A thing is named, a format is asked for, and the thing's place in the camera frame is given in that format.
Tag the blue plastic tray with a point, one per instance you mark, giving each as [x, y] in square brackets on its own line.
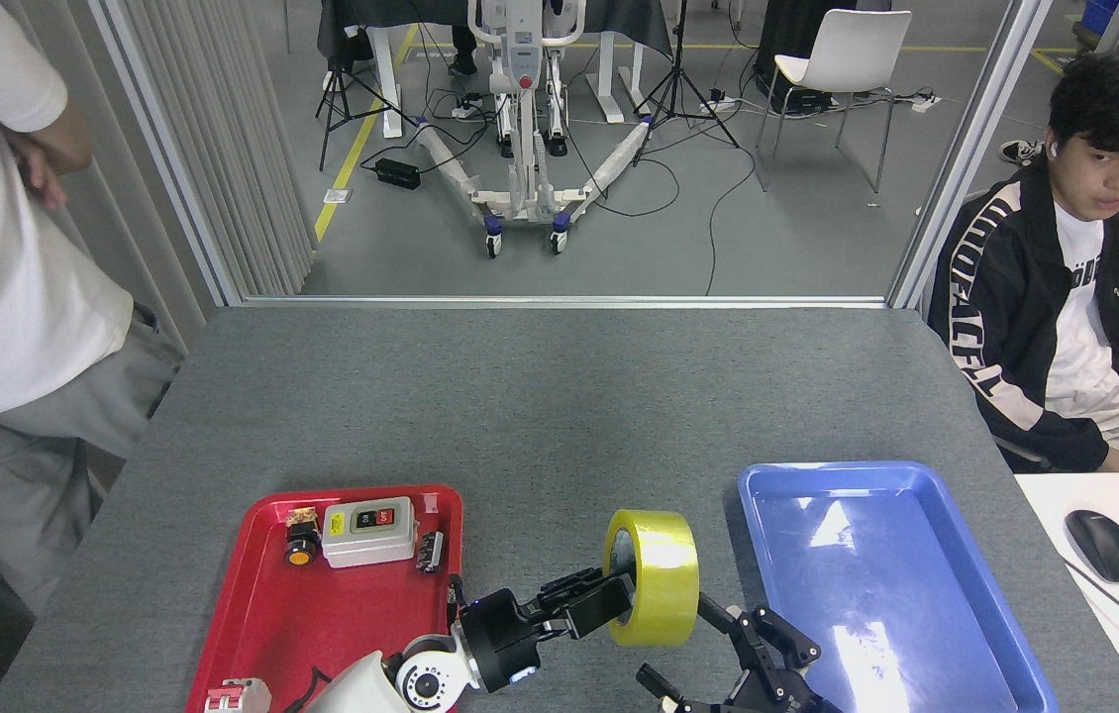
[866, 555]

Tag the blue bin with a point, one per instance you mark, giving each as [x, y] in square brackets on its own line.
[1099, 15]

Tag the seated person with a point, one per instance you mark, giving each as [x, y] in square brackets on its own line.
[1025, 297]

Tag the standing person's hand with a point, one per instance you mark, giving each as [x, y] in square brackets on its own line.
[43, 176]

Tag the table with dark cloth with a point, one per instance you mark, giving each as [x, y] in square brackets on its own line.
[401, 15]

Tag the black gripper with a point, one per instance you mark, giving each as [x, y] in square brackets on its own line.
[500, 644]
[777, 695]

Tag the white stand on wheels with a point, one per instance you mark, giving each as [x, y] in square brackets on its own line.
[523, 119]

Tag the grey switch box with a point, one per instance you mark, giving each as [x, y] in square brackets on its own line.
[371, 540]

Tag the black tripod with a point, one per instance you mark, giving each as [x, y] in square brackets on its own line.
[337, 89]
[680, 79]

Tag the silver post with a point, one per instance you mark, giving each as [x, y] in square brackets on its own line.
[966, 149]
[168, 158]

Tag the white floor label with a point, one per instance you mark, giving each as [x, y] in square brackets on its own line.
[338, 196]

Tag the silver rail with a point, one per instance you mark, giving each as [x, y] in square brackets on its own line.
[559, 301]

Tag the white chair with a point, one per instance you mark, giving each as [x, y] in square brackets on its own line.
[852, 50]

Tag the black power adapter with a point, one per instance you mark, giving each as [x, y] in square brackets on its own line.
[398, 174]

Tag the red white circuit breaker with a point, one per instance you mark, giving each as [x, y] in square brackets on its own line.
[241, 698]

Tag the white desk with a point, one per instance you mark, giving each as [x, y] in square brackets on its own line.
[1094, 634]

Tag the red plastic tray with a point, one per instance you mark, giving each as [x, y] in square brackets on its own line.
[322, 634]

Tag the black orange push button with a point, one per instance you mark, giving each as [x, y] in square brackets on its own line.
[302, 547]

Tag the small black terminal block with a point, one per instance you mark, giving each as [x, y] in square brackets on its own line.
[429, 552]

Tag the white power strip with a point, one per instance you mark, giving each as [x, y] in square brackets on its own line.
[926, 102]

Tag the black computer mouse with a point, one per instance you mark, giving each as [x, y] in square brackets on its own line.
[1102, 545]

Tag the yellow tape roll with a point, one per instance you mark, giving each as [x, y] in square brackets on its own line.
[663, 574]

